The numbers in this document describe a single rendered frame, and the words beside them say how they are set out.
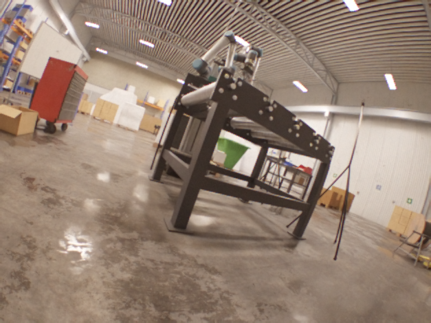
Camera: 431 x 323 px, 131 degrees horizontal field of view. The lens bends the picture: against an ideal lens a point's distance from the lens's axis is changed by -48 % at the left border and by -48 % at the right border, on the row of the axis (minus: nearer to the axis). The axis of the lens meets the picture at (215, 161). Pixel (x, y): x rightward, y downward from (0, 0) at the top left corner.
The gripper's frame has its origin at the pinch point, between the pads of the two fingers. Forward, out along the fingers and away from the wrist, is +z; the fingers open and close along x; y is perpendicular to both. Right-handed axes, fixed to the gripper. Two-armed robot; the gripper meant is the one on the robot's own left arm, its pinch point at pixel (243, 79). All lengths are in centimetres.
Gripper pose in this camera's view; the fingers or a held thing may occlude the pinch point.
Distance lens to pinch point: 182.8
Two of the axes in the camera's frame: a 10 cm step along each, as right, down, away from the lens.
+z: -3.4, 9.4, 0.5
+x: 7.4, 2.4, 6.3
